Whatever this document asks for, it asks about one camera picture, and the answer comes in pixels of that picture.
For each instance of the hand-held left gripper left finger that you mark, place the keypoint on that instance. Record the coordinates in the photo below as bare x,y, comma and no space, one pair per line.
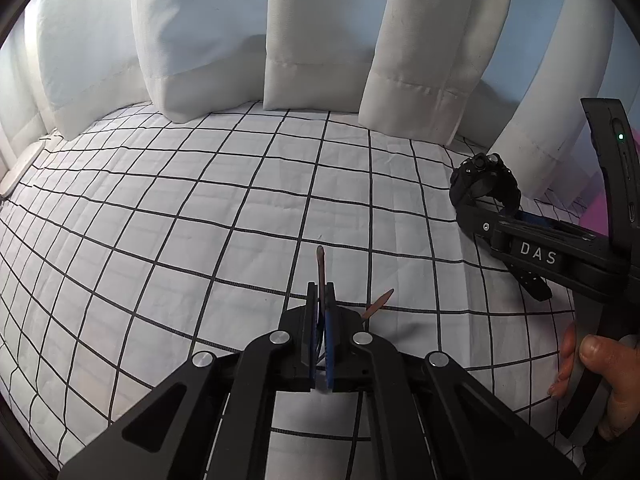
312,340

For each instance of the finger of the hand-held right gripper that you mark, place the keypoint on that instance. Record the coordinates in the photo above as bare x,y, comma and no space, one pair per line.
480,225

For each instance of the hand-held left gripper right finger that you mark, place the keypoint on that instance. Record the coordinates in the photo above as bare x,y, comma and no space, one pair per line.
330,345

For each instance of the black wrist watch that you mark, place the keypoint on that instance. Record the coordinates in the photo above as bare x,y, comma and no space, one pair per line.
480,175

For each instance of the brown hair clip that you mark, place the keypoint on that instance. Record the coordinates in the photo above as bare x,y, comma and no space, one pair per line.
321,270

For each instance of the person's right hand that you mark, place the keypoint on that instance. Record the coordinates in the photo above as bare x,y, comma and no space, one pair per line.
615,375

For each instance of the purple box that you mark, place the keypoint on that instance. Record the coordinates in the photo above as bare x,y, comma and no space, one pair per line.
607,212

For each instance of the white curtain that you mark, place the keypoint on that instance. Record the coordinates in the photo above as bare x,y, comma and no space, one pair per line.
300,30

